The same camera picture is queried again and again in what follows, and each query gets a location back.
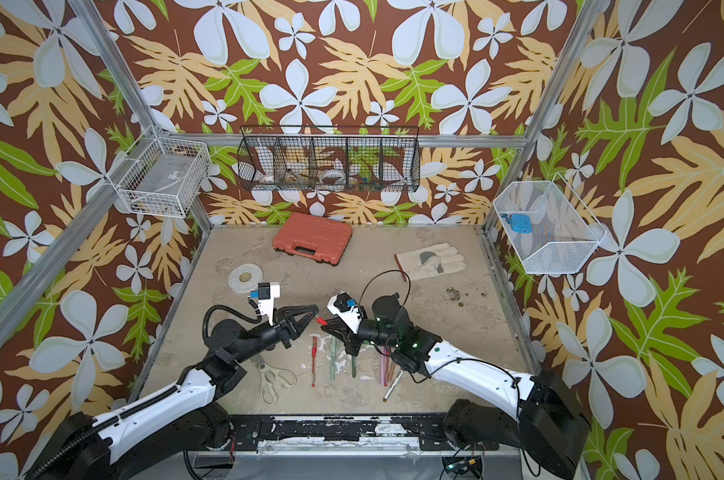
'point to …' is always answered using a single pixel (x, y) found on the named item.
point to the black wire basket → (330, 158)
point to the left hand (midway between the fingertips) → (313, 306)
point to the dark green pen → (354, 366)
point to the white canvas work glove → (426, 261)
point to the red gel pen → (321, 320)
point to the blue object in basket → (519, 222)
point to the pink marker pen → (383, 366)
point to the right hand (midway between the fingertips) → (324, 327)
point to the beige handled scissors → (269, 375)
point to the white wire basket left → (160, 176)
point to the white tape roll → (245, 278)
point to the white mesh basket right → (564, 233)
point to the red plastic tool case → (326, 239)
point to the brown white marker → (395, 382)
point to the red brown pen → (391, 366)
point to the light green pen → (332, 357)
